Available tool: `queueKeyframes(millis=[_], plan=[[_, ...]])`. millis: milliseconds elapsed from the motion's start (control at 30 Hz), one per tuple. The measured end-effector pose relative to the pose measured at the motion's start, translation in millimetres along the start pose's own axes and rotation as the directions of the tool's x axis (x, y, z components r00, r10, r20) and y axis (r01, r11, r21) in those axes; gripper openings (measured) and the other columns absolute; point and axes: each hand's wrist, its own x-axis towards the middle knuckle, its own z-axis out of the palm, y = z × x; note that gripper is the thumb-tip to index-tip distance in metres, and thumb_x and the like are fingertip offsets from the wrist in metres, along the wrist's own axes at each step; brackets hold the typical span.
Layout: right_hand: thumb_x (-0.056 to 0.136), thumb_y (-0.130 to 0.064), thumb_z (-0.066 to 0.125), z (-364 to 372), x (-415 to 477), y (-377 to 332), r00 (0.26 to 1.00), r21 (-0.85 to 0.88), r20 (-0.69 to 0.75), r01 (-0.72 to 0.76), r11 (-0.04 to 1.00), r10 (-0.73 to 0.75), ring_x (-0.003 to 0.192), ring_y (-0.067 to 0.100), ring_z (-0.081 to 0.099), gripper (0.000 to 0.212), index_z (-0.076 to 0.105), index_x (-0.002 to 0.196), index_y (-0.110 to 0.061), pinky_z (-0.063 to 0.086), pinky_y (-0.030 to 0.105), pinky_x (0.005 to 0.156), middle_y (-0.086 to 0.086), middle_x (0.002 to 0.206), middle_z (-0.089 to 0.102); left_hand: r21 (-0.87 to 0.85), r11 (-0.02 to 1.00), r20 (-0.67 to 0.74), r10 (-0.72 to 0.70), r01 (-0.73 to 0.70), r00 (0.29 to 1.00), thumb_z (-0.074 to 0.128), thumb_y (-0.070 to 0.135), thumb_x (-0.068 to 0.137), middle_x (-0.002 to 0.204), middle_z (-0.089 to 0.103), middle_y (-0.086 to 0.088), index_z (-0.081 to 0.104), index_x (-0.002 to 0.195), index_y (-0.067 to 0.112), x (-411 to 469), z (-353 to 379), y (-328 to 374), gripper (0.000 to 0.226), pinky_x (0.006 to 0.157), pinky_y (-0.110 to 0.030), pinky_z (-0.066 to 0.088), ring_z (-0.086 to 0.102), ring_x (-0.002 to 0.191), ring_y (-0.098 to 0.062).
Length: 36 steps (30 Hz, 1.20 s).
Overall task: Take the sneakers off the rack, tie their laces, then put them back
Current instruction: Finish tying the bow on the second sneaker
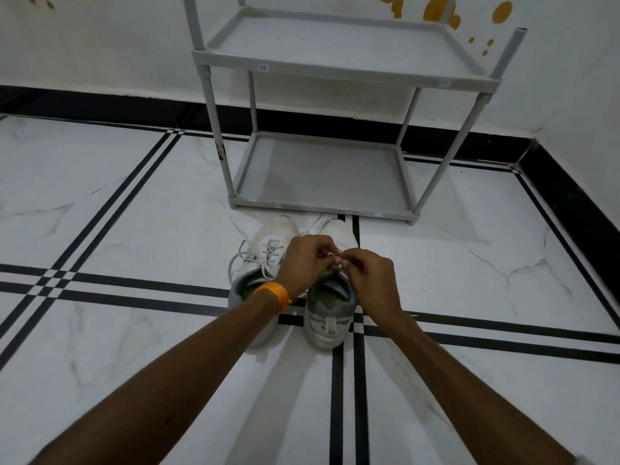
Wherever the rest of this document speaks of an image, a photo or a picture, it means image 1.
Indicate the white sneaker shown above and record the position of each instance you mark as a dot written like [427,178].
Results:
[329,334]
[278,229]

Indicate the white shoelace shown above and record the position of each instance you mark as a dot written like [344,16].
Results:
[340,262]
[271,248]

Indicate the person's right forearm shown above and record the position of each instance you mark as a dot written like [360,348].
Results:
[474,397]

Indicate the person's left forearm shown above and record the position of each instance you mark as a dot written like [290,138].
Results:
[160,397]

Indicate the grey two-tier shoe rack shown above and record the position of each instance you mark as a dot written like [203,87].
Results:
[339,43]

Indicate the person's left hand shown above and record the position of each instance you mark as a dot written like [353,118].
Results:
[307,266]

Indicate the person's right hand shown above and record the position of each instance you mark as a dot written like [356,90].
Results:
[375,285]

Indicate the cluster of yellow wall stickers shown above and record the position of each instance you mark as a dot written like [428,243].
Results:
[48,3]
[502,12]

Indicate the orange wristband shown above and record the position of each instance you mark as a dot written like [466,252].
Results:
[273,292]

